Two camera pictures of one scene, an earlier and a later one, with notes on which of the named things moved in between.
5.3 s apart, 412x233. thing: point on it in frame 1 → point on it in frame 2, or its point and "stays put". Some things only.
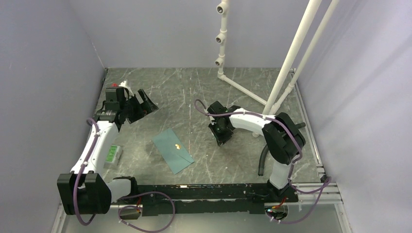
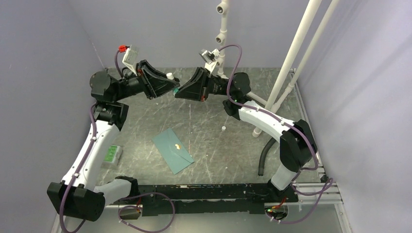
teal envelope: [173, 151] stays put
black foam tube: [265, 150] stays put
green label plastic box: [113, 156] stays put
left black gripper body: [134, 110] → [149, 86]
